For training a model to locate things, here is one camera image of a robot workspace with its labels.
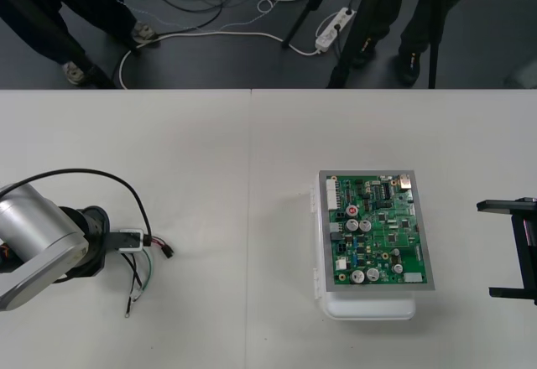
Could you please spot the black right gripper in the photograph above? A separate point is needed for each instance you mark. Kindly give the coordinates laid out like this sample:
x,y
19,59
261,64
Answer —
x,y
520,251

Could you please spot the silver and black left arm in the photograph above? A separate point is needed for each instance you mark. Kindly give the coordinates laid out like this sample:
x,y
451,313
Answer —
x,y
33,222

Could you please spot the milky plastic box with lid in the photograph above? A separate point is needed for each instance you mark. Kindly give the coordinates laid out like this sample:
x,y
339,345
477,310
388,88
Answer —
x,y
369,308

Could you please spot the person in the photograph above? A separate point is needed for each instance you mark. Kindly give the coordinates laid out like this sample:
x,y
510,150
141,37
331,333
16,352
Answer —
x,y
432,4
100,0

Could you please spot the white power strip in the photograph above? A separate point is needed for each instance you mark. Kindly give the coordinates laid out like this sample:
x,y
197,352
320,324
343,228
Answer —
x,y
331,33

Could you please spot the green circuit board grey frame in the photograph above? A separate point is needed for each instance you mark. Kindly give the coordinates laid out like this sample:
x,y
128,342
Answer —
x,y
377,235

